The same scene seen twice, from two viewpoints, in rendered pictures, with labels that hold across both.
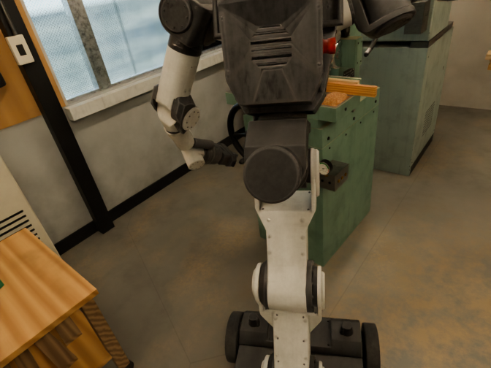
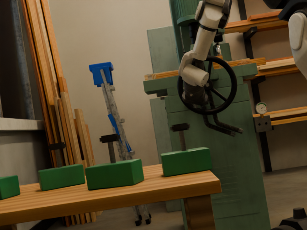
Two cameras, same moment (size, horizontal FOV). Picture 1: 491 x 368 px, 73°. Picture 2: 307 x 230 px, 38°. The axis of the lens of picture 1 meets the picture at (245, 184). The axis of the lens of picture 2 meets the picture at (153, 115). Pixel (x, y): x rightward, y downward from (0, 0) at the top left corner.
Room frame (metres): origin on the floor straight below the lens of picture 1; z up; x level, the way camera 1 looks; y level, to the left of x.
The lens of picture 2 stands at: (-0.11, 1.59, 0.64)
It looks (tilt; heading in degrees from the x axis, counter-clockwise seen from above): 2 degrees up; 317
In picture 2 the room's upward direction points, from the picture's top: 9 degrees counter-clockwise
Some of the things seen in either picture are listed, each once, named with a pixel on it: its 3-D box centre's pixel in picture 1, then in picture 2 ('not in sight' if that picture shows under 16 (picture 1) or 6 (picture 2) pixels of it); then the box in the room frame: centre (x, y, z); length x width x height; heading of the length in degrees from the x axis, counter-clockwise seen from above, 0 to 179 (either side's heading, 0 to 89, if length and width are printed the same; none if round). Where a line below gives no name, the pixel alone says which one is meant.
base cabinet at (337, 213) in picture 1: (314, 176); (214, 169); (1.60, -0.39, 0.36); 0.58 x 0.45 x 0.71; 134
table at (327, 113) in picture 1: (281, 101); (199, 78); (1.45, -0.22, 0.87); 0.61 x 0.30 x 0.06; 44
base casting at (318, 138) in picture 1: (313, 109); (203, 101); (1.60, -0.40, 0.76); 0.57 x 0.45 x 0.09; 134
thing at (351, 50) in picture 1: (349, 52); (222, 54); (1.53, -0.55, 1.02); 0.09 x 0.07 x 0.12; 44
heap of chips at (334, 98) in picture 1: (333, 96); (243, 63); (1.29, -0.41, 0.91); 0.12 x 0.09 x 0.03; 134
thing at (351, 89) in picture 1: (307, 85); (209, 70); (1.48, -0.35, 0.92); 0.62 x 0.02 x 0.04; 44
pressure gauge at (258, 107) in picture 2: (325, 169); (261, 110); (1.18, -0.34, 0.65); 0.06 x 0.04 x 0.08; 44
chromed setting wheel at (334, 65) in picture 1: (337, 55); (218, 54); (1.51, -0.49, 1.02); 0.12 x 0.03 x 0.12; 134
